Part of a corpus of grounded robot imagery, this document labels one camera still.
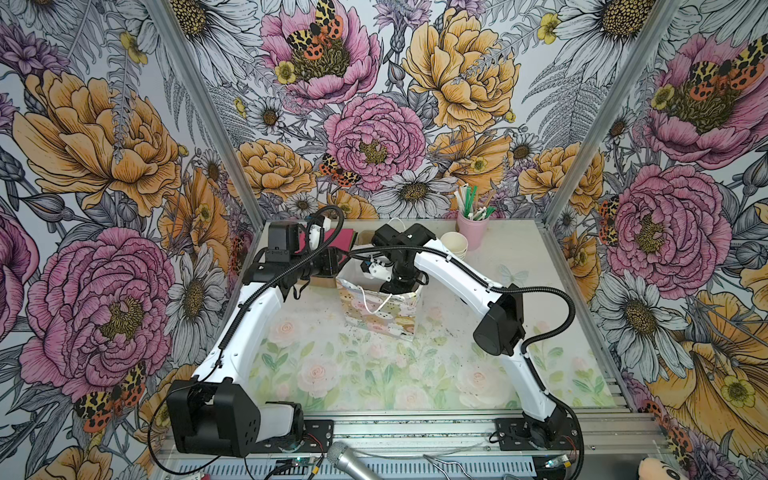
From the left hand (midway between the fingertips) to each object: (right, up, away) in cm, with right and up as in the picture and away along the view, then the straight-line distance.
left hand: (345, 264), depth 79 cm
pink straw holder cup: (+41, +10, +26) cm, 49 cm away
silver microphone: (+1, -43, -10) cm, 44 cm away
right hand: (+15, -10, +6) cm, 19 cm away
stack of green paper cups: (+32, +6, +20) cm, 38 cm away
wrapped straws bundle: (+38, +21, +26) cm, 51 cm away
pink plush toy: (+69, -42, -14) cm, 82 cm away
